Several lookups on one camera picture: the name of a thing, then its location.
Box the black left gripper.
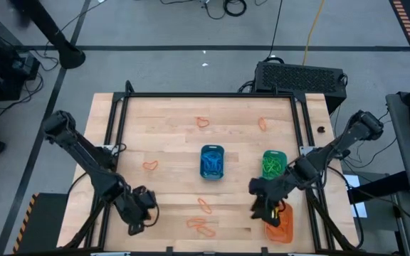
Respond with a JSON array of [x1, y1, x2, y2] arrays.
[[114, 185, 160, 237]]

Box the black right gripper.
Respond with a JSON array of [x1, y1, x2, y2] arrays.
[[249, 177, 292, 229]]

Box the blue plastic basket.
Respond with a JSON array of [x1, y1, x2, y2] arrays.
[[200, 144, 226, 181]]

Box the orange plastic basket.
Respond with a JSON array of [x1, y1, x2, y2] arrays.
[[264, 201, 294, 245]]

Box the teal plastic basket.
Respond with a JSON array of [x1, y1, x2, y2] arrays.
[[261, 149, 289, 188]]

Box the black padded bar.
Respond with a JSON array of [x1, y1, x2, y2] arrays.
[[347, 170, 410, 205]]

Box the black computer tower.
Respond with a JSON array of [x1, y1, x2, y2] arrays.
[[253, 60, 348, 115]]

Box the black pole stand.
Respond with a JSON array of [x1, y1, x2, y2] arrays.
[[9, 0, 87, 70]]

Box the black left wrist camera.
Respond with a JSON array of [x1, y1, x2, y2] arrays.
[[135, 186, 157, 210]]

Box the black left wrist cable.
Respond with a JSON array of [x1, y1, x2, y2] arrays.
[[143, 205, 161, 228]]

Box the yellow cable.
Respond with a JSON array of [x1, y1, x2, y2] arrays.
[[302, 0, 326, 67]]

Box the long black cable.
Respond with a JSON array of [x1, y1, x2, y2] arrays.
[[266, 0, 285, 62]]

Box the black cable coil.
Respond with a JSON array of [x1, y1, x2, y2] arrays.
[[222, 0, 248, 18]]

